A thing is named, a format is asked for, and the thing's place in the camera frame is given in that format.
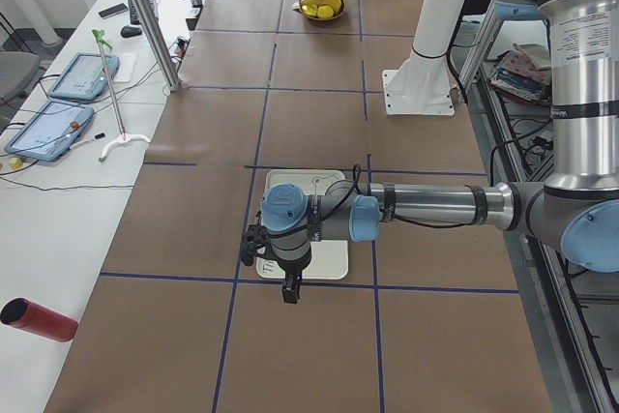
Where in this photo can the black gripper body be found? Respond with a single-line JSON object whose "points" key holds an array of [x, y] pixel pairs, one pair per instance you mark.
{"points": [[291, 272]]}

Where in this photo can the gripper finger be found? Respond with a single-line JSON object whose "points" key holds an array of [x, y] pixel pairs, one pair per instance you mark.
{"points": [[286, 290], [295, 291]]}

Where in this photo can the brown wicker basket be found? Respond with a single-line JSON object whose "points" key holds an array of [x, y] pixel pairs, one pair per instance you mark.
{"points": [[333, 18]]}

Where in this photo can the yellow banana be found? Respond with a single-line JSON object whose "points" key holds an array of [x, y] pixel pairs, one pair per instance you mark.
{"points": [[314, 2], [310, 11]]}

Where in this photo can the yellow mango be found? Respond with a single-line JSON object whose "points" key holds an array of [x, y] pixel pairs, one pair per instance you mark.
{"points": [[325, 12]]}

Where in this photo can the stack of magazines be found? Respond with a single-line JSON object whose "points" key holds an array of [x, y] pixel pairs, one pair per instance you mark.
{"points": [[524, 72]]}

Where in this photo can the reacher grabber stick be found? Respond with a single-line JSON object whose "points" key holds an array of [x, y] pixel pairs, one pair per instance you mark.
{"points": [[123, 137]]}

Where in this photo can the upper blue teach pendant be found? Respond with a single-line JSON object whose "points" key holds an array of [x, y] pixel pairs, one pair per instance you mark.
{"points": [[82, 81]]}

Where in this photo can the blue teach pendant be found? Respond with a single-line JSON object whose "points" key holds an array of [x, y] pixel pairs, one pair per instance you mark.
{"points": [[82, 81], [51, 131]]}

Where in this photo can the red cylinder bottle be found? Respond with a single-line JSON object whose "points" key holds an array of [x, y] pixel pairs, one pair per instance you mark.
{"points": [[33, 318]]}

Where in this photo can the lower blue teach pendant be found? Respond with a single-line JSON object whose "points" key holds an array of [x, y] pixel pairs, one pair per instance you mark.
{"points": [[51, 131]]}

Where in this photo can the aluminium frame post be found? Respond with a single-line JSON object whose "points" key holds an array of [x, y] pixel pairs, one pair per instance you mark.
{"points": [[155, 38]]}

